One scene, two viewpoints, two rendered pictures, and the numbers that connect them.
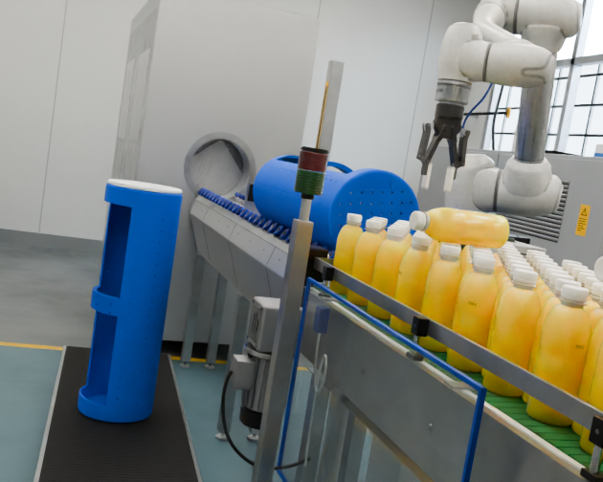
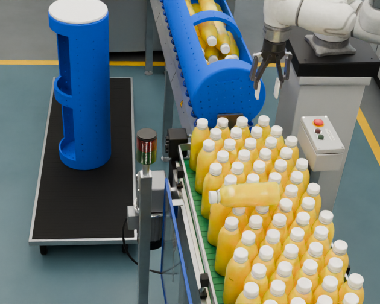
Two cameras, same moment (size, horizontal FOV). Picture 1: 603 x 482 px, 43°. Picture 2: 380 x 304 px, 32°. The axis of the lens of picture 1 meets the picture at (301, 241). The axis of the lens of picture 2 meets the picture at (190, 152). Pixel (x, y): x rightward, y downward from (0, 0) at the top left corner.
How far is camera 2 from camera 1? 126 cm
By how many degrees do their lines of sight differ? 32
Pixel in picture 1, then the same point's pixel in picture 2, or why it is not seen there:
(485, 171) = not seen: hidden behind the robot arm
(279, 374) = (143, 253)
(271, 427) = (142, 277)
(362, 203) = (217, 91)
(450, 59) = (269, 12)
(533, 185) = not seen: outside the picture
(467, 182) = not seen: hidden behind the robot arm
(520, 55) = (323, 19)
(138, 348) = (91, 126)
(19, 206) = not seen: outside the picture
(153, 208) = (84, 35)
